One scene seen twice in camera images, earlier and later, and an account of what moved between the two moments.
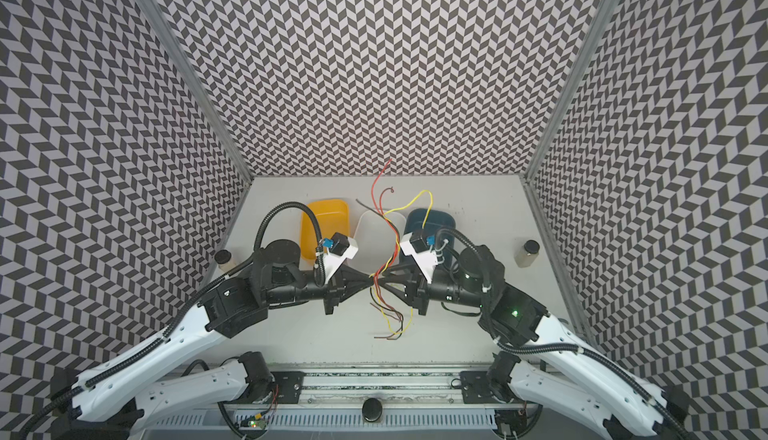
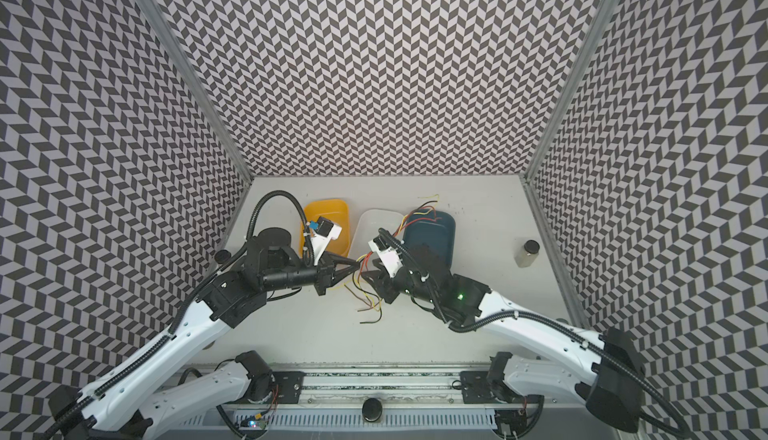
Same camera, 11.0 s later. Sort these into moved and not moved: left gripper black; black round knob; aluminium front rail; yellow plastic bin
Moved: left gripper black
Not moved: yellow plastic bin; black round knob; aluminium front rail
